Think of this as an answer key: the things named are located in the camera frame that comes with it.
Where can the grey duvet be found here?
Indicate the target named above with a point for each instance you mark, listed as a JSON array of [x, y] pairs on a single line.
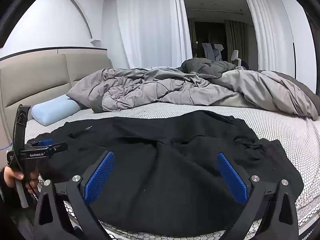
[[155, 90]]

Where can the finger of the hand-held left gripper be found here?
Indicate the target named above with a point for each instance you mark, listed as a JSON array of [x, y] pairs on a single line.
[[58, 147], [45, 143]]

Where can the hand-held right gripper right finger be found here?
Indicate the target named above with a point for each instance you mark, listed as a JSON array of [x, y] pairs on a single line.
[[231, 177]]

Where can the black pants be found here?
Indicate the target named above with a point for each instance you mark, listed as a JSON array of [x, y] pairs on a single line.
[[162, 175]]

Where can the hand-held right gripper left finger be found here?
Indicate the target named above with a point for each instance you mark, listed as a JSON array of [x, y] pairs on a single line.
[[100, 177]]

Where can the light blue pillow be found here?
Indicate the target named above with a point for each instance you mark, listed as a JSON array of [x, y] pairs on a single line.
[[55, 110]]

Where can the chair with hanging clothes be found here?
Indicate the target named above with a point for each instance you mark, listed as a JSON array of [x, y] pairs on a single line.
[[211, 51]]

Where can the beige padded headboard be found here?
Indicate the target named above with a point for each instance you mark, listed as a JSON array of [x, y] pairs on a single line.
[[32, 80]]

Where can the person's left hand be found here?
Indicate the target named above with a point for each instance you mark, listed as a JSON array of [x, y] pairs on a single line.
[[12, 176]]

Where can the olive curtain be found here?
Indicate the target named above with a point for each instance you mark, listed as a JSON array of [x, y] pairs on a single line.
[[233, 40]]

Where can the person's left forearm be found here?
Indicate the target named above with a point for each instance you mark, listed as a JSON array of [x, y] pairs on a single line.
[[6, 196]]

